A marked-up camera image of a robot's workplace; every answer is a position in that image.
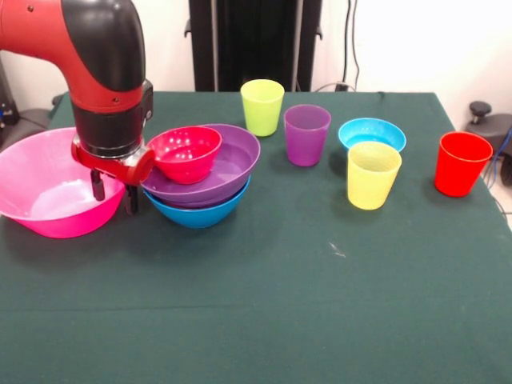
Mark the large blue bowl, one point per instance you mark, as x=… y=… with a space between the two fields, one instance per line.
x=198 y=218

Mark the green cup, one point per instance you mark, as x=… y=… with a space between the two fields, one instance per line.
x=262 y=116

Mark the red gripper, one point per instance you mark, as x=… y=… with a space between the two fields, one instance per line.
x=136 y=170

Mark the dark green table cloth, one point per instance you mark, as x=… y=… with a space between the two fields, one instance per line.
x=256 y=300

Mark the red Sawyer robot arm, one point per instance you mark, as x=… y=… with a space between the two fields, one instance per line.
x=104 y=80

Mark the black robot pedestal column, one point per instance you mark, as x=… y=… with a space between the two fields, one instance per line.
x=248 y=40

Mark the red cup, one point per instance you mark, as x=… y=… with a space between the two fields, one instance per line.
x=460 y=172

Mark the black equipment box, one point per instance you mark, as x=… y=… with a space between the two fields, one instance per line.
x=6 y=104

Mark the black pedestal leg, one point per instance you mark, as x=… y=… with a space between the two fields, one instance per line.
x=500 y=124
x=28 y=120

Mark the yellow cup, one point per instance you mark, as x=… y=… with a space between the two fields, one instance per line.
x=372 y=186

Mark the small light blue bowl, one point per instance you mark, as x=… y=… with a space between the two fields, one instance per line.
x=372 y=134

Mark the large pink bowl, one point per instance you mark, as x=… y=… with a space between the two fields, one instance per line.
x=60 y=224

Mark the black power plug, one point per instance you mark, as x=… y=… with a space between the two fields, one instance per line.
x=341 y=86

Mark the black knob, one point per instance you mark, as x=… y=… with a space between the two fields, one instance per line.
x=480 y=108

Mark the purple cup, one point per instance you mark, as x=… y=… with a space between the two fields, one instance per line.
x=306 y=146

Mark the large purple bowl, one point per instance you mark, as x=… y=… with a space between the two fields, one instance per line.
x=236 y=160

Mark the small crimson bowl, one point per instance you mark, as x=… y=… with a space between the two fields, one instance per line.
x=188 y=168

